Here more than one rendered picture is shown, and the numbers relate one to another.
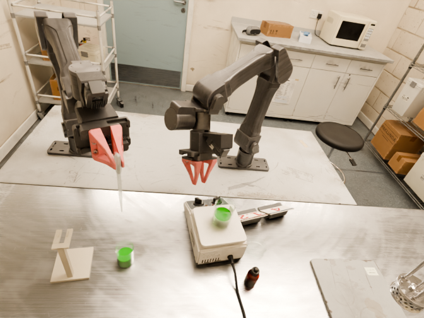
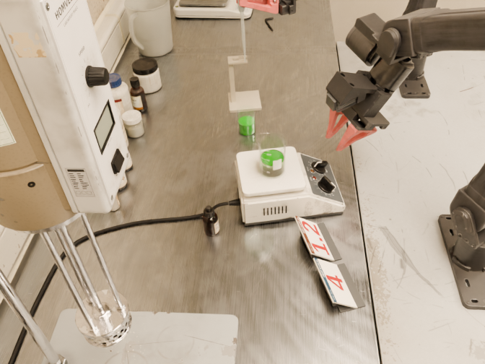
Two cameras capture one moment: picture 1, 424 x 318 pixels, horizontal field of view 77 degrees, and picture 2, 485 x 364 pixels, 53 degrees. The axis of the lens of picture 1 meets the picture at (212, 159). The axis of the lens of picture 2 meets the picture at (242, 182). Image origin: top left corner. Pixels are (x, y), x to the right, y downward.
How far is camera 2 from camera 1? 0.93 m
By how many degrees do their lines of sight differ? 75
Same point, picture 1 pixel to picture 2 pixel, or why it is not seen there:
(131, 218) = (302, 129)
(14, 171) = not seen: hidden behind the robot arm
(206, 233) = (254, 157)
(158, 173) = (391, 144)
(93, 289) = (220, 116)
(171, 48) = not seen: outside the picture
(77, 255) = (252, 100)
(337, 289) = (182, 336)
